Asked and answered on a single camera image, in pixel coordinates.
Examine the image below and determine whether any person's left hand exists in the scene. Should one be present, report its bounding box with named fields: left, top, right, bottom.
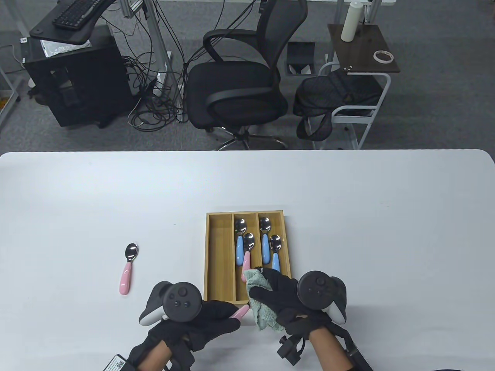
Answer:
left=147, top=300, right=250, bottom=352

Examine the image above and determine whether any person's right hand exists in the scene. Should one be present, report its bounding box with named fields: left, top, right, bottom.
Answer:
left=249, top=268, right=333, bottom=340

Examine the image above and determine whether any green fish scale cleaning cloth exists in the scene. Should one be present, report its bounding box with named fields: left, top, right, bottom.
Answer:
left=242, top=269, right=285, bottom=333

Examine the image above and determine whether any black grey hand controller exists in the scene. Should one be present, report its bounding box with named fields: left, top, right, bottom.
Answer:
left=138, top=281, right=203, bottom=327
left=297, top=271, right=347, bottom=324

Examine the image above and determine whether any blue handle baby spoon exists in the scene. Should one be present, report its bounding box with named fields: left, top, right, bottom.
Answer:
left=258, top=218, right=272, bottom=265
left=233, top=219, right=248, bottom=266
left=269, top=235, right=283, bottom=272

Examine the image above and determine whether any person's left forearm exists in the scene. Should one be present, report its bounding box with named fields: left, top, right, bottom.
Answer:
left=137, top=340, right=172, bottom=371

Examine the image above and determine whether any person's right forearm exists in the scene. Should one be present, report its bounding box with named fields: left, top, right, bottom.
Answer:
left=309, top=328, right=352, bottom=371

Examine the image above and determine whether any bamboo cutlery tray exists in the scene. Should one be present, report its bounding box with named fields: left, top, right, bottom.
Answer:
left=204, top=210, right=293, bottom=326

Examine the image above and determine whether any black backpack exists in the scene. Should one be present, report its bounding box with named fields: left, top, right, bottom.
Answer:
left=293, top=71, right=384, bottom=141

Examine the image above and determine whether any black mesh office chair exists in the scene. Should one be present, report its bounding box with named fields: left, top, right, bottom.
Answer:
left=185, top=0, right=309, bottom=150

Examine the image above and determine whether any black floor box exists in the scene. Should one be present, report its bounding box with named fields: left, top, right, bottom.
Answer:
left=285, top=41, right=316, bottom=77

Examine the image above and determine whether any black cabinet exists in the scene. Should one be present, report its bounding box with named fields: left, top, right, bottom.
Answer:
left=22, top=25, right=134, bottom=129

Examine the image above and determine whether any brown side table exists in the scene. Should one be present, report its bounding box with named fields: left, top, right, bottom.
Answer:
left=312, top=24, right=401, bottom=150

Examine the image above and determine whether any aluminium desk leg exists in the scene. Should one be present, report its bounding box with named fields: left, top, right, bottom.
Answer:
left=141, top=0, right=174, bottom=97

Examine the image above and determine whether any white cylinder bottle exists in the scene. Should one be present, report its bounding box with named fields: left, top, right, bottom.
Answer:
left=340, top=1, right=364, bottom=42

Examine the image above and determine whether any silver foil bag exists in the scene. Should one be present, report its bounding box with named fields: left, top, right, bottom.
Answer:
left=40, top=39, right=92, bottom=58

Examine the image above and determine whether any black keyboard shelf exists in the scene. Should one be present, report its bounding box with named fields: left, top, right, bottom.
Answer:
left=30, top=0, right=118, bottom=45

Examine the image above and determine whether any aluminium profile piece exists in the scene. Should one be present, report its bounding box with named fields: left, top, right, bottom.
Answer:
left=118, top=0, right=147, bottom=18

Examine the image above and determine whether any black keyboard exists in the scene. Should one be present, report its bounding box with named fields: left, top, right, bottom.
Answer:
left=52, top=0, right=104, bottom=30

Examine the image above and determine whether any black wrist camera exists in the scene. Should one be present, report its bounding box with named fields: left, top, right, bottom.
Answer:
left=164, top=336, right=196, bottom=371
left=277, top=335, right=306, bottom=366

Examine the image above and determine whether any black cable bundle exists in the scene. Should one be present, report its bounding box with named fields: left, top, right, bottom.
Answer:
left=104, top=0, right=271, bottom=134

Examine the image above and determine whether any white metal frame leg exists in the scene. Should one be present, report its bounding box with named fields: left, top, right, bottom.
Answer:
left=0, top=64, right=22, bottom=128

